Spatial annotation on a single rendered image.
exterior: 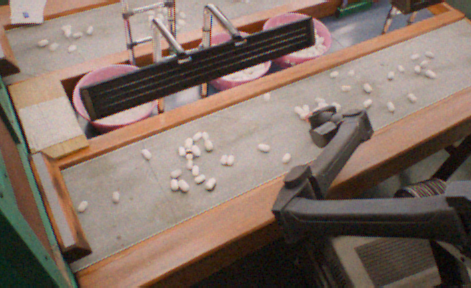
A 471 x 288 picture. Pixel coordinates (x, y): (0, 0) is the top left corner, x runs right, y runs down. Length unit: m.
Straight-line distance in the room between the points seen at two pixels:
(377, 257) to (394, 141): 0.40
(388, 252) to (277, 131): 0.56
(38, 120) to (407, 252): 1.26
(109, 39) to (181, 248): 0.87
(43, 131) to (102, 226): 0.35
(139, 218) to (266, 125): 0.50
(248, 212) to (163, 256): 0.25
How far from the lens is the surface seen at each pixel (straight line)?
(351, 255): 1.49
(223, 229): 1.11
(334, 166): 0.96
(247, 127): 1.33
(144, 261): 1.08
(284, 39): 1.11
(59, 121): 1.34
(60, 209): 1.07
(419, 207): 0.67
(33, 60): 1.61
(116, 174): 1.23
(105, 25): 1.70
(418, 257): 1.58
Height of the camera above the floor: 1.77
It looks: 52 degrees down
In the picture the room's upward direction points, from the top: 9 degrees clockwise
